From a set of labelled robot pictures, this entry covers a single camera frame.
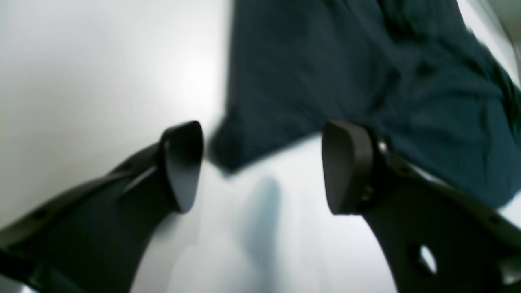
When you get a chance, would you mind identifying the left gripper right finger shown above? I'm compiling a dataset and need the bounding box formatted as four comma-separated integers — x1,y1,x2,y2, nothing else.
322,120,521,293

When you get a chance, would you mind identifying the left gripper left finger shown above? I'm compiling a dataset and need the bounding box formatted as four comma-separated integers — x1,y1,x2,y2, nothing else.
0,121,204,293

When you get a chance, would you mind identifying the dark navy t-shirt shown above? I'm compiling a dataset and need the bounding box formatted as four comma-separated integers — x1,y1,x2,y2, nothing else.
210,0,521,208

